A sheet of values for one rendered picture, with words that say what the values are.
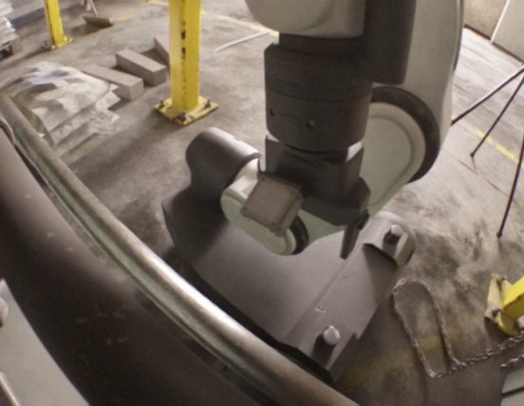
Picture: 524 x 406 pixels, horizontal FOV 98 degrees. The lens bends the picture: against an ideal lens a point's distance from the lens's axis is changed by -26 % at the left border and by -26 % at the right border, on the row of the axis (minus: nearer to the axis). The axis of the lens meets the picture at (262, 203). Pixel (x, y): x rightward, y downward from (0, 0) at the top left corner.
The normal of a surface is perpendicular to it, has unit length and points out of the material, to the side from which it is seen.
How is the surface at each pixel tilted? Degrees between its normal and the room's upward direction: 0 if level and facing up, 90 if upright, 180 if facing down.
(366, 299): 0
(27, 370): 0
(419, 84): 90
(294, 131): 88
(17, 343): 0
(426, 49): 90
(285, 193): 32
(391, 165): 90
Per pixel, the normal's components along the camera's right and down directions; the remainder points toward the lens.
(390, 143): -0.62, 0.54
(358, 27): 0.78, 0.40
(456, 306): 0.12, -0.64
